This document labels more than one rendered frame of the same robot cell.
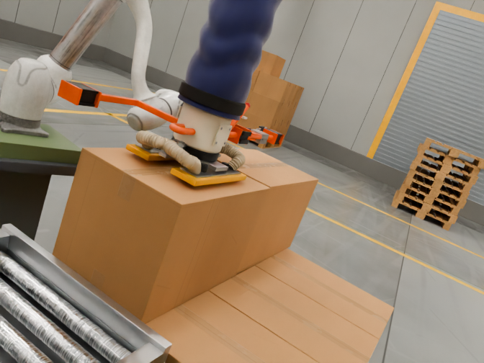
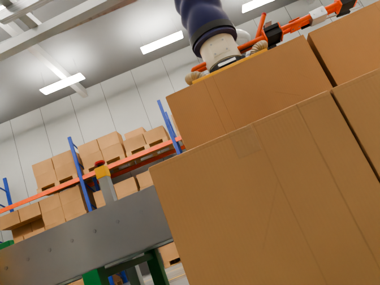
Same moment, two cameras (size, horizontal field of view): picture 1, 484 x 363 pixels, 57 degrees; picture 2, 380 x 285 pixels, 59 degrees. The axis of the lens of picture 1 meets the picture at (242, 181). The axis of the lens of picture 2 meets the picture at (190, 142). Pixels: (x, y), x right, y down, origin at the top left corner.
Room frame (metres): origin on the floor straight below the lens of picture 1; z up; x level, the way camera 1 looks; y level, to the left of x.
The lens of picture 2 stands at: (0.77, -1.08, 0.37)
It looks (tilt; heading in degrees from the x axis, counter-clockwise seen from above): 15 degrees up; 72
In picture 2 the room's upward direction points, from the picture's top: 22 degrees counter-clockwise
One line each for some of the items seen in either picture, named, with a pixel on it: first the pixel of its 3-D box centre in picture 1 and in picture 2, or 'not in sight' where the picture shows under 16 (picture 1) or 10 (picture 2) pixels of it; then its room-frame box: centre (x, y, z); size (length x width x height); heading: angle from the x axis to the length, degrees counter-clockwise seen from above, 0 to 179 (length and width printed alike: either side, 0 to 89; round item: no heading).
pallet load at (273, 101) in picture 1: (266, 99); not in sight; (9.14, 0.15, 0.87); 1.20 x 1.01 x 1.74; 161
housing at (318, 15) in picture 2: (258, 136); (316, 16); (1.90, 0.00, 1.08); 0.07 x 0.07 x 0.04; 66
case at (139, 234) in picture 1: (170, 220); (253, 122); (1.48, 0.19, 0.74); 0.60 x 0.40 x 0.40; 156
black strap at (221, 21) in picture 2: (212, 97); (213, 38); (1.48, 0.19, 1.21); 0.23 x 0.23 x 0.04
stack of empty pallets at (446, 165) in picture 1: (436, 180); not in sight; (8.07, -3.29, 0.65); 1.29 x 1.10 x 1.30; 161
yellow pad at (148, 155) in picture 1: (170, 148); not in sight; (1.51, 0.28, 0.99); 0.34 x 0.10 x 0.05; 156
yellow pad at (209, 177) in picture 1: (213, 170); (229, 68); (1.44, 0.10, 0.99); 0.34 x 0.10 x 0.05; 156
